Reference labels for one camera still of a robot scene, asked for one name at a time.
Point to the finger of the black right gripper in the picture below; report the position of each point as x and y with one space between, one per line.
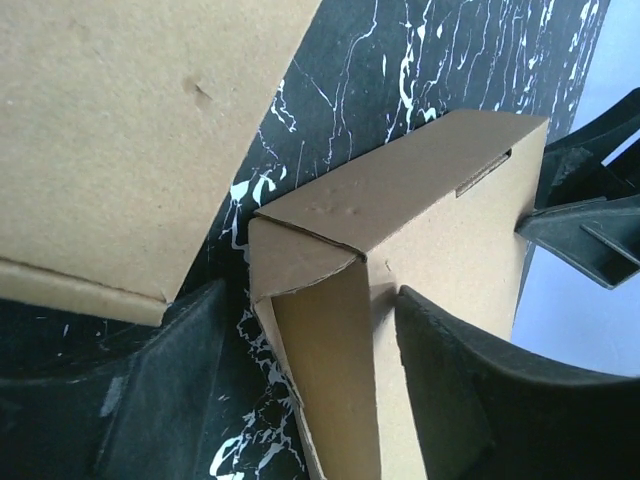
597 237
599 160

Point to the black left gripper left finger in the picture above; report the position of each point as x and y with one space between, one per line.
83 397

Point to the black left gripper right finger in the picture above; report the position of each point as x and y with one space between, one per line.
485 408

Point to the closed brown cardboard box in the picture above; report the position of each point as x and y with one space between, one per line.
123 124

